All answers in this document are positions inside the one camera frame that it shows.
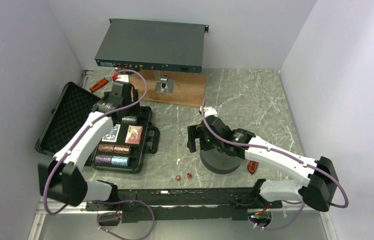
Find red Texas Holdem card box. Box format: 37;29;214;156
125;125;143;145

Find black poker set case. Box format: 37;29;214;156
35;82;160;173

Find blue playing card deck box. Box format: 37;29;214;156
101;124;121;143

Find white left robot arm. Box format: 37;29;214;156
38;81;140;210

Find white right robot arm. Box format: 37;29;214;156
187;115;349;212

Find copper green connectors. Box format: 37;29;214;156
115;66;141;75

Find wooden board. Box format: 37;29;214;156
129;69;207;108

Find brown orange chip stack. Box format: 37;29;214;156
98;144;131;155

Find light blue chip stack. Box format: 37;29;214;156
111;156;130;167

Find purple chip stack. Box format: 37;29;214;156
94;155;112;166

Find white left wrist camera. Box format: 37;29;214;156
111;73;130;83

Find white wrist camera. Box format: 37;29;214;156
111;73;130;83
200;106;218;118

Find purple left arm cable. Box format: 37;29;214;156
42;69;156;240

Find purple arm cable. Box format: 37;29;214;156
42;69;156;240
200;99;350;209

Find red handled tool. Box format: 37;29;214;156
89;76;111;93

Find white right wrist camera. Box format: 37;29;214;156
200;106;218;118

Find metal stand bracket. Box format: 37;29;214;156
153;70;176;94

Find dark rack mount device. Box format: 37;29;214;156
94;18;210;74

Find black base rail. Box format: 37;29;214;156
85;187;283;223

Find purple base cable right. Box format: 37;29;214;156
249;200;307;232

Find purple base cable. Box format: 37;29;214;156
96;211;123;238
249;200;307;232

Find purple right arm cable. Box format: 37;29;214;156
200;99;350;209

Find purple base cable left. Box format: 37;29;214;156
96;211;123;238

